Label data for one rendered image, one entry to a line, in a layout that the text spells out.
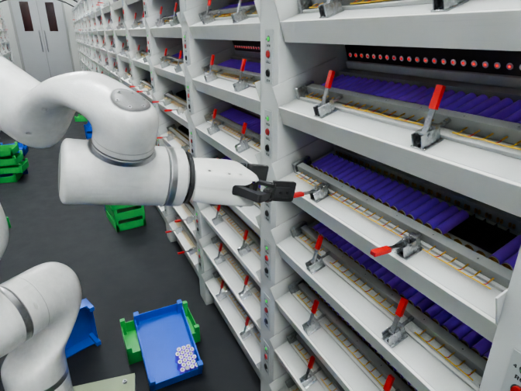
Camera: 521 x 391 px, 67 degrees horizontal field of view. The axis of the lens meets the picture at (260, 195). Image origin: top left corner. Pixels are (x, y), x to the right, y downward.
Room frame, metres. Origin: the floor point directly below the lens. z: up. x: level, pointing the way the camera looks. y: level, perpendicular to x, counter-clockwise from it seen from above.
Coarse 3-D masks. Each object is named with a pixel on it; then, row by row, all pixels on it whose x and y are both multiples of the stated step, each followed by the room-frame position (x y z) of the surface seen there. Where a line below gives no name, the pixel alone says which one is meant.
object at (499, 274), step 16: (304, 176) 0.91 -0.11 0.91; (320, 176) 0.86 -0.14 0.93; (336, 192) 0.81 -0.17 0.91; (352, 192) 0.76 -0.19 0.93; (352, 208) 0.73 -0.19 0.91; (368, 208) 0.71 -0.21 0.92; (384, 208) 0.68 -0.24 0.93; (400, 224) 0.63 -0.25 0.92; (416, 224) 0.61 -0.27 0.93; (432, 240) 0.57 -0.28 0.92; (448, 240) 0.55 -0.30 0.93; (464, 256) 0.51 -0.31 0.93; (480, 256) 0.50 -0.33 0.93; (480, 272) 0.49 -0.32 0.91; (496, 272) 0.47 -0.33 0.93
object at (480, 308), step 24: (312, 144) 1.00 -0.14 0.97; (288, 168) 0.96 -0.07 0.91; (336, 216) 0.73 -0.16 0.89; (360, 216) 0.71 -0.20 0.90; (480, 216) 0.62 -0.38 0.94; (360, 240) 0.66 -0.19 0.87; (384, 240) 0.62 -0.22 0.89; (384, 264) 0.61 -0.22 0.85; (408, 264) 0.55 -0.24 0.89; (432, 264) 0.54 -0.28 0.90; (432, 288) 0.51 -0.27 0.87; (456, 288) 0.48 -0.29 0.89; (480, 288) 0.47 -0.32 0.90; (456, 312) 0.47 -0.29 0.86; (480, 312) 0.43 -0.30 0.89
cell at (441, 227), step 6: (462, 210) 0.62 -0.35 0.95; (450, 216) 0.62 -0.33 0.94; (456, 216) 0.61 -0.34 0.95; (462, 216) 0.61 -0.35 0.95; (468, 216) 0.61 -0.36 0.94; (444, 222) 0.60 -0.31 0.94; (450, 222) 0.60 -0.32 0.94; (456, 222) 0.60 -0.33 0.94; (438, 228) 0.59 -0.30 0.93; (444, 228) 0.59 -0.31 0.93; (450, 228) 0.59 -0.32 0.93
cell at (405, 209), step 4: (420, 196) 0.69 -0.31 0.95; (424, 196) 0.69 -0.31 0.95; (428, 196) 0.69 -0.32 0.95; (416, 200) 0.68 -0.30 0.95; (420, 200) 0.68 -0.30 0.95; (424, 200) 0.68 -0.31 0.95; (428, 200) 0.68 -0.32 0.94; (408, 204) 0.68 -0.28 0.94; (412, 204) 0.67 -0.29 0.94; (416, 204) 0.67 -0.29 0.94; (420, 204) 0.68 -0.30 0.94; (404, 208) 0.67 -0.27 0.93; (408, 208) 0.67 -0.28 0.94; (412, 208) 0.67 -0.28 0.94; (404, 212) 0.66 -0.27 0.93; (408, 212) 0.66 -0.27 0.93
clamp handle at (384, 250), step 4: (404, 240) 0.57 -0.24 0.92; (396, 244) 0.57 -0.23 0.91; (400, 244) 0.57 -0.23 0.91; (404, 244) 0.57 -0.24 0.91; (376, 248) 0.55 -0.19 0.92; (380, 248) 0.55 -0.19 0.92; (384, 248) 0.55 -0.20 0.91; (388, 248) 0.55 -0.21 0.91; (392, 248) 0.56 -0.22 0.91; (396, 248) 0.56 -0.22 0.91; (372, 252) 0.55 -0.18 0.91; (376, 252) 0.54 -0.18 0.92; (380, 252) 0.54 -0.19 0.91; (384, 252) 0.55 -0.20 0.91; (388, 252) 0.55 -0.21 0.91; (376, 256) 0.54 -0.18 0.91
